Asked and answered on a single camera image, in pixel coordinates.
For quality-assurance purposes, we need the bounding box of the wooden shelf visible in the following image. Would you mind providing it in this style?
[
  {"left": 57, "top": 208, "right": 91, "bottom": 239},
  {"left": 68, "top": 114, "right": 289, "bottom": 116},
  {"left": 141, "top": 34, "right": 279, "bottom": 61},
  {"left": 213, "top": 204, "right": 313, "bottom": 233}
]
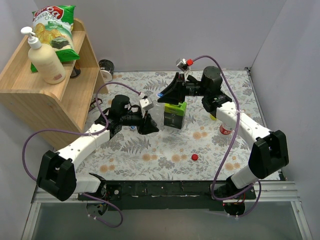
[{"left": 0, "top": 18, "right": 109, "bottom": 152}]

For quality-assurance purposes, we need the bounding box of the yellow bottle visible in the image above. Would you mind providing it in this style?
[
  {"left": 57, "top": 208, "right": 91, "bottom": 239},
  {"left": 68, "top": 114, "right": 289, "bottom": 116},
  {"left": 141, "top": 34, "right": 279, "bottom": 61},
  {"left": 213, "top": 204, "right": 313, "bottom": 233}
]
[{"left": 210, "top": 114, "right": 217, "bottom": 121}]

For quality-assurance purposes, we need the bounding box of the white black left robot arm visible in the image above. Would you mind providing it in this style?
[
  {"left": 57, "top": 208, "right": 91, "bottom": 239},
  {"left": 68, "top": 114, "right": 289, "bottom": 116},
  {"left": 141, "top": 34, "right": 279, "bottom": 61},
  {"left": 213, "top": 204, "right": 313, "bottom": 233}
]
[{"left": 36, "top": 94, "right": 159, "bottom": 202}]

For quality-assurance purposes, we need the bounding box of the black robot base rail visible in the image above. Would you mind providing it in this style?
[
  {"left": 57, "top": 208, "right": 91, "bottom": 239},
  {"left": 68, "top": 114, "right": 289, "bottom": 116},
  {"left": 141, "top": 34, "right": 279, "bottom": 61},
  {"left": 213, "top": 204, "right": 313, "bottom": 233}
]
[{"left": 77, "top": 179, "right": 258, "bottom": 212}]

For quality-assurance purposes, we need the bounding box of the clear plastic bottle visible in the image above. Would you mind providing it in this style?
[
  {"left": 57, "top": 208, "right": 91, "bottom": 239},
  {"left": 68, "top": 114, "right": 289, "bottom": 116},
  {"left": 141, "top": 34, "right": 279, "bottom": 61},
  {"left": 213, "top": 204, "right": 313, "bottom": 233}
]
[{"left": 148, "top": 100, "right": 165, "bottom": 119}]

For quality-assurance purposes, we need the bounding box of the green Gillette razor box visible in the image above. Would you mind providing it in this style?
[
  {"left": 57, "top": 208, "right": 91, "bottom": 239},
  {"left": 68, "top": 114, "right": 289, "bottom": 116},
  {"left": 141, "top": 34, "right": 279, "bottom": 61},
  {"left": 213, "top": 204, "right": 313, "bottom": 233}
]
[{"left": 163, "top": 102, "right": 187, "bottom": 130}]

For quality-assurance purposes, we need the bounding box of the black tape roll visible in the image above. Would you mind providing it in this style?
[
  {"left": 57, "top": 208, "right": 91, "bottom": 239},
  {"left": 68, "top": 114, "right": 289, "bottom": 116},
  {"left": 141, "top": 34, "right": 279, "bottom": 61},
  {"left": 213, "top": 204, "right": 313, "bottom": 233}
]
[{"left": 98, "top": 59, "right": 115, "bottom": 82}]

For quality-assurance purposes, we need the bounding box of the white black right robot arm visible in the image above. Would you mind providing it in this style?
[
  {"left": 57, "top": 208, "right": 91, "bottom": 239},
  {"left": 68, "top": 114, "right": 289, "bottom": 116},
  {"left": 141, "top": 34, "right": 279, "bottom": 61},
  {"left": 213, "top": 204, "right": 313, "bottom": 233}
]
[{"left": 157, "top": 66, "right": 289, "bottom": 200}]

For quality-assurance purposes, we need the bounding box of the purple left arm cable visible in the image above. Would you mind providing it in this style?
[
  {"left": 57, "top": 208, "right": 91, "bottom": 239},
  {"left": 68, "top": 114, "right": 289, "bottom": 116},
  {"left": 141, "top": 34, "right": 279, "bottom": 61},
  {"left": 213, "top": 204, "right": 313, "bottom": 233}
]
[{"left": 21, "top": 81, "right": 148, "bottom": 228}]

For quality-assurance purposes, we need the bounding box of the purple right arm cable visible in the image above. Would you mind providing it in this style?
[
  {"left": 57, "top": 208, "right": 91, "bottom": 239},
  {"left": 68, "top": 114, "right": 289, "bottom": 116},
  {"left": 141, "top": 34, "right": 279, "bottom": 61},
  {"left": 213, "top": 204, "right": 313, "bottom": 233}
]
[{"left": 187, "top": 54, "right": 262, "bottom": 217}]

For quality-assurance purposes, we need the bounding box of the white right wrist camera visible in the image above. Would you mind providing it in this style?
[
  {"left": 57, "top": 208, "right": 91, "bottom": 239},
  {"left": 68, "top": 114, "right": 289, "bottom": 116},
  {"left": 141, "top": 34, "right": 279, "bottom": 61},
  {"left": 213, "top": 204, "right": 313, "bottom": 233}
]
[{"left": 176, "top": 58, "right": 194, "bottom": 80}]

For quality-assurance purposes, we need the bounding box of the cassava chips bag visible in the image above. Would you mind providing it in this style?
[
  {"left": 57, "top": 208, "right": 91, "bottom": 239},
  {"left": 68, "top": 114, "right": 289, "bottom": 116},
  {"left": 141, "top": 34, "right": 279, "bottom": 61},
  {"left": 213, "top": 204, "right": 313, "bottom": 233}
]
[{"left": 32, "top": 5, "right": 80, "bottom": 63}]

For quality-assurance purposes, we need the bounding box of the cream lotion pump bottle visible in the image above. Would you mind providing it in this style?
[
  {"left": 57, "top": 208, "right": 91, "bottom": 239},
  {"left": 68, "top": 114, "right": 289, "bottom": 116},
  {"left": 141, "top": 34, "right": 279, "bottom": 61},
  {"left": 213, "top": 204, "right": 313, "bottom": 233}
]
[{"left": 20, "top": 26, "right": 66, "bottom": 85}]

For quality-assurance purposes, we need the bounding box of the red label water bottle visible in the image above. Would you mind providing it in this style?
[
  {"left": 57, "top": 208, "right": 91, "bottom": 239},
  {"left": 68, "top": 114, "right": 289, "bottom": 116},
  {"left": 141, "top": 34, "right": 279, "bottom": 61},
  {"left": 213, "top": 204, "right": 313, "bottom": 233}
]
[{"left": 219, "top": 122, "right": 233, "bottom": 135}]

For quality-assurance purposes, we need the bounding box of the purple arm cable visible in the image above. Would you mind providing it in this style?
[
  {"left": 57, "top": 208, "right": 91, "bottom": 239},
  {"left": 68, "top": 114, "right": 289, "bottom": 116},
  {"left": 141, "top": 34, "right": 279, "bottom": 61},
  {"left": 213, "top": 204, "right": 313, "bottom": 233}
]
[
  {"left": 187, "top": 54, "right": 262, "bottom": 217},
  {"left": 21, "top": 81, "right": 148, "bottom": 228}
]

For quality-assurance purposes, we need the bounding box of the red bottle cap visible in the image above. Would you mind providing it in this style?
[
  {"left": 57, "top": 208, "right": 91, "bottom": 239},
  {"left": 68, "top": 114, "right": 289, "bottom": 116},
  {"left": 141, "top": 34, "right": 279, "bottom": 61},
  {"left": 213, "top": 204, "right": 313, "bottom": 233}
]
[{"left": 191, "top": 154, "right": 199, "bottom": 161}]

